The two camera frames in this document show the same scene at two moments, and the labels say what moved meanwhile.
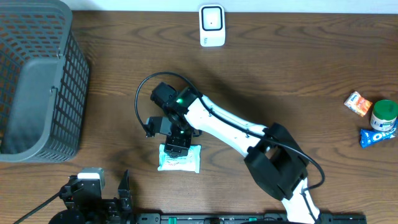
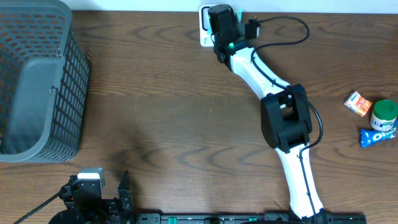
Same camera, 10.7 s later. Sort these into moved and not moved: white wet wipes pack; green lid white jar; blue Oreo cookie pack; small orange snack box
Moved: white wet wipes pack
Not moved: blue Oreo cookie pack; small orange snack box; green lid white jar
